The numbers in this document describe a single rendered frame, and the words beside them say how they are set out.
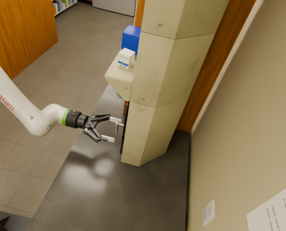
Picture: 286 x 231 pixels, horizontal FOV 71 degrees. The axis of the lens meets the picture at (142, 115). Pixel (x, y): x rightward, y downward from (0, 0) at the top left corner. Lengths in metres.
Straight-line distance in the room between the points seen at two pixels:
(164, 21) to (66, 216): 0.92
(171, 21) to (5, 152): 2.24
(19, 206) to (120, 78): 1.69
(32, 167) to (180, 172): 1.59
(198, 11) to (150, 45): 0.17
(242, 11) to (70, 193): 1.15
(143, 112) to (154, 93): 0.11
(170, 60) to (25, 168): 1.98
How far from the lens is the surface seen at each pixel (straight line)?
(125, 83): 0.79
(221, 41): 1.09
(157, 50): 0.70
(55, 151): 2.44
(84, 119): 1.08
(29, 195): 2.24
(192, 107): 1.31
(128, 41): 0.95
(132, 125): 0.94
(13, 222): 2.17
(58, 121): 1.12
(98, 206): 1.10
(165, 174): 1.22
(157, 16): 0.66
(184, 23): 0.68
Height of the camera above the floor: 1.97
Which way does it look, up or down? 45 degrees down
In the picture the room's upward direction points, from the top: 13 degrees clockwise
